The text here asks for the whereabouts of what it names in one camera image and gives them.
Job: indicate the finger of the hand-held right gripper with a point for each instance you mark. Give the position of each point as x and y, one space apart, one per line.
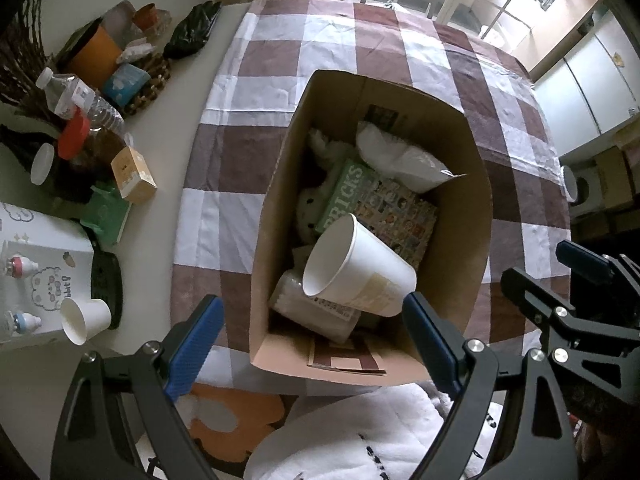
535 297
582 260

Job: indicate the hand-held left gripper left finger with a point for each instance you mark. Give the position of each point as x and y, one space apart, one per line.
195 347

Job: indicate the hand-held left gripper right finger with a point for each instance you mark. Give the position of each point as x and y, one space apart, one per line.
432 347

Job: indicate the brown cardboard box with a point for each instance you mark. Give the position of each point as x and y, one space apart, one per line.
460 260

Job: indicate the large white paper cup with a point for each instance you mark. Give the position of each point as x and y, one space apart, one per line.
370 270

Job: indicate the white cotton swab packet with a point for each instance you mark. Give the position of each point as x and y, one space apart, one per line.
300 305

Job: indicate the green toy brick box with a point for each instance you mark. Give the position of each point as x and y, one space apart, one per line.
395 215

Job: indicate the white cotton pad bag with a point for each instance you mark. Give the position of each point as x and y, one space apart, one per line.
405 160

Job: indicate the printed white waste bin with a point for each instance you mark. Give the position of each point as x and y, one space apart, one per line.
572 185

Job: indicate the orange flower cushion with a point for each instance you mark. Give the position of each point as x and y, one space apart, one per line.
250 410

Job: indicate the black flat case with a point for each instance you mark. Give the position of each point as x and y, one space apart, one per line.
107 285

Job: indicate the small white paper cup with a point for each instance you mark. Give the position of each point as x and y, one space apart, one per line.
85 317

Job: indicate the white fleece garment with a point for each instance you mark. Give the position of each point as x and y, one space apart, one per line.
350 435

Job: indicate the green small box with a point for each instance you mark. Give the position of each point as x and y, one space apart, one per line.
107 215

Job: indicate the white cabinet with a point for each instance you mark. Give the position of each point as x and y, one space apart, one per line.
595 90

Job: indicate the white cartoon box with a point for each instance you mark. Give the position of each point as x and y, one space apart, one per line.
40 260

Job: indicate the tan small box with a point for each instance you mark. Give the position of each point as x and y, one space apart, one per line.
132 175

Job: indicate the brown white checkered tablecloth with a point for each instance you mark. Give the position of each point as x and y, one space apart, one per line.
240 160

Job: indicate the dark bottle white cap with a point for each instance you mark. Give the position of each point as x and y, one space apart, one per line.
40 162

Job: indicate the red lid jar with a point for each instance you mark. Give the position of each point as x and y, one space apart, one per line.
75 135

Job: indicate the wooden bead trivet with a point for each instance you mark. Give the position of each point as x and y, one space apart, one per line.
152 85

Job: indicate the blue tissue box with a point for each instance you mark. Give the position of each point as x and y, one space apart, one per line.
125 85

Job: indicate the clear plastic water bottle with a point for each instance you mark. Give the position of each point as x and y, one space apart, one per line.
75 100

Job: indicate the orange canister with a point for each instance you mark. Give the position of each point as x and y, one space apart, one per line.
92 57

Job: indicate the black plastic bag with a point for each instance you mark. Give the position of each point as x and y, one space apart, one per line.
192 30

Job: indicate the dried dark branches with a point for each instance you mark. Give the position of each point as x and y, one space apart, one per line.
20 60

